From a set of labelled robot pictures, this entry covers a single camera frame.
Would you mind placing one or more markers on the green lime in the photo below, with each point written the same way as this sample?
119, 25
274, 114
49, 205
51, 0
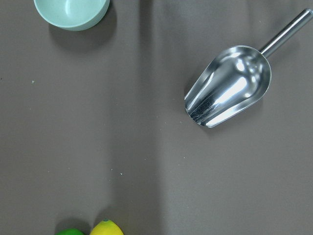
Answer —
70, 231

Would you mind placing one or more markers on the mint green bowl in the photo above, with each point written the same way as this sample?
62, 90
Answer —
72, 15

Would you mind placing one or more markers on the metal ice scoop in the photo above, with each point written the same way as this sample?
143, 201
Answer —
237, 78

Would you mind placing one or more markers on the yellow lemon lower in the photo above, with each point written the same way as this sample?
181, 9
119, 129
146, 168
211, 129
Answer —
106, 227

